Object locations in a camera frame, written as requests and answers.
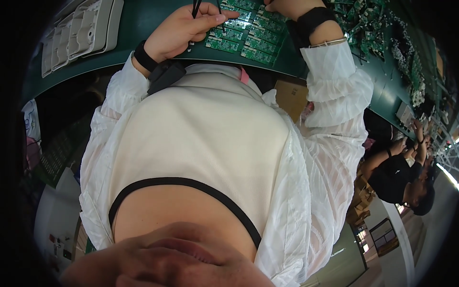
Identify person's right hand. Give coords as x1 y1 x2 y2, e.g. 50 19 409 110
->
263 0 325 21

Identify silver bracelet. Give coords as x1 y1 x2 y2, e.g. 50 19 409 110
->
308 36 348 49

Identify black wrist band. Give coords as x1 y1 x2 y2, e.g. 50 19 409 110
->
286 6 338 50
133 39 187 96

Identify black cables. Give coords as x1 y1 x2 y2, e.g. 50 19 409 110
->
186 0 227 52

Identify dark green crate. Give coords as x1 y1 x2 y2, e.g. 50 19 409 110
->
35 118 84 188

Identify stack of cardboard boxes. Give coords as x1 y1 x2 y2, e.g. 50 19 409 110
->
346 169 376 227

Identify brown cardboard box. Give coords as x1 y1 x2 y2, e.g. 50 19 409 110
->
274 79 310 123

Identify hanging white and pink cloth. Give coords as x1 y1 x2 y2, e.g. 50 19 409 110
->
21 99 43 170

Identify green circuit board panel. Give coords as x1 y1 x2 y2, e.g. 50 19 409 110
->
204 0 289 67

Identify small white box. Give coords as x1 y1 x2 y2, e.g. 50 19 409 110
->
395 102 415 127

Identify heap of green circuit boards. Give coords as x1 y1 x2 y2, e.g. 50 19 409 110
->
326 0 428 108

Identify stack of grey plastic housings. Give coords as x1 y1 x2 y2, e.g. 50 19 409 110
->
41 0 125 78

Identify person's body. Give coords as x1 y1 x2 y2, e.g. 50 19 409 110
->
59 63 370 287

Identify person's left hand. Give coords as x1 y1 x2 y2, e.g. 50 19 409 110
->
143 2 240 64

